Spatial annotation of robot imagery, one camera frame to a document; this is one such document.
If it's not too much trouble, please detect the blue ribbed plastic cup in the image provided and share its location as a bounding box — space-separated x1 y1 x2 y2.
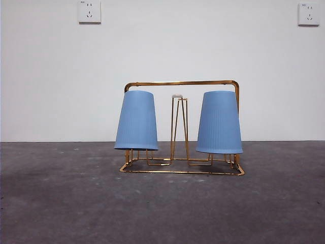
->
113 90 159 151
195 90 244 155

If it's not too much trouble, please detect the gold wire cup rack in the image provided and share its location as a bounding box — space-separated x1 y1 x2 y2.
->
119 80 246 176

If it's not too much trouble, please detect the white wall socket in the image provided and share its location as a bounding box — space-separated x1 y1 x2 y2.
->
298 2 320 27
77 0 102 25

